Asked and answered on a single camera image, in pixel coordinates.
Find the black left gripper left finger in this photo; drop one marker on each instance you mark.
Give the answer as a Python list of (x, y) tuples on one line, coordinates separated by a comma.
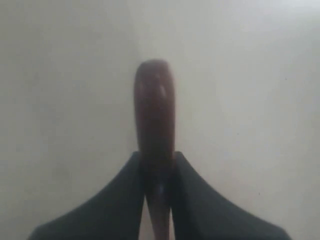
[(114, 213)]

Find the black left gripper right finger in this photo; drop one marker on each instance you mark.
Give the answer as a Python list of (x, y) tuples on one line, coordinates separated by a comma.
[(199, 212)]

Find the dark red wooden spoon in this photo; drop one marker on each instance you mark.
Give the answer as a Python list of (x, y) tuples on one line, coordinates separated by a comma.
[(155, 116)]

